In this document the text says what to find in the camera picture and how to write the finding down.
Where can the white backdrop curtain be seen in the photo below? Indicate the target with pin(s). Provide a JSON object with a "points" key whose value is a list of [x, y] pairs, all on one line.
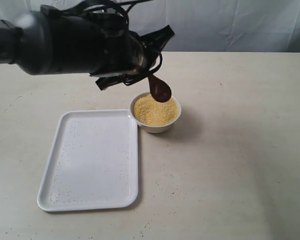
{"points": [[222, 25]]}

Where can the white rectangular plastic tray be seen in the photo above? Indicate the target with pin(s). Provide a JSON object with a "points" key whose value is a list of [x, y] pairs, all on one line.
{"points": [[93, 162]]}

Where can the yellow grain powder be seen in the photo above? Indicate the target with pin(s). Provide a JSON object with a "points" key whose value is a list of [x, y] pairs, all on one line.
{"points": [[153, 113]]}

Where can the white ceramic bowl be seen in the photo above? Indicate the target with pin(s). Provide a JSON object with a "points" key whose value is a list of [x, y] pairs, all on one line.
{"points": [[149, 128]]}

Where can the dark brown wooden spoon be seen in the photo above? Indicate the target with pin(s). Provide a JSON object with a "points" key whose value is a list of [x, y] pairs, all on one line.
{"points": [[159, 90]]}

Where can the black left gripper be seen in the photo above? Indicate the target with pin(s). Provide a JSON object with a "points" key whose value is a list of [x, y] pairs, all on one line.
{"points": [[127, 56]]}

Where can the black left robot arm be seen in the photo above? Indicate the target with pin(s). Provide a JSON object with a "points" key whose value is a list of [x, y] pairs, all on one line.
{"points": [[48, 43]]}

